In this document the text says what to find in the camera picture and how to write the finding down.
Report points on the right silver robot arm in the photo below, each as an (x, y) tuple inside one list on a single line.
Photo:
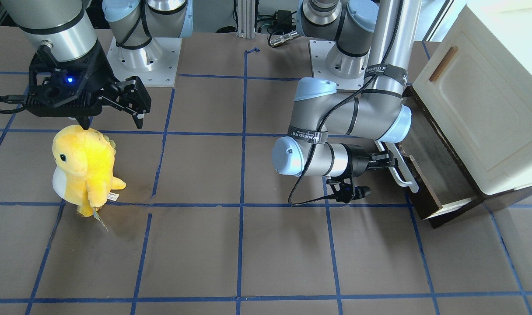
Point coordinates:
[(65, 27)]

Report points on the aluminium frame post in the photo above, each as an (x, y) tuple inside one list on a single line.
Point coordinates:
[(246, 17)]

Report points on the dark wooden drawer cabinet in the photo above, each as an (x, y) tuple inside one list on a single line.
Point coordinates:
[(497, 201)]

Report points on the silver cable connector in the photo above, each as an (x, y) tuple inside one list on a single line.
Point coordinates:
[(282, 39)]

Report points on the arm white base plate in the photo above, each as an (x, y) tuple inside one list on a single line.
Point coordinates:
[(156, 64), (323, 65)]

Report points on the dark wooden drawer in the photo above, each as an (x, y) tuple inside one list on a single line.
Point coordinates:
[(444, 191)]

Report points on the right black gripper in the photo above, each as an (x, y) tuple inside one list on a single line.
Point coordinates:
[(99, 66)]

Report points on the white drawer handle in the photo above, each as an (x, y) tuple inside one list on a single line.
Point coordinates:
[(401, 173)]

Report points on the black power adapter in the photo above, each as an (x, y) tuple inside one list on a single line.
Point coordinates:
[(283, 20)]

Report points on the yellow plush dinosaur toy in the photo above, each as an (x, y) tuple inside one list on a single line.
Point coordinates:
[(84, 168)]

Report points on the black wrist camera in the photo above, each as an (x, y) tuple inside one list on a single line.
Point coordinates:
[(346, 192)]

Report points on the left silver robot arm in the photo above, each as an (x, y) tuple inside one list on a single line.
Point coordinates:
[(373, 42)]

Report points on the cream plastic storage box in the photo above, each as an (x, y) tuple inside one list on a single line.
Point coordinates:
[(478, 88)]

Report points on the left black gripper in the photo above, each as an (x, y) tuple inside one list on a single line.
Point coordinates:
[(359, 160)]

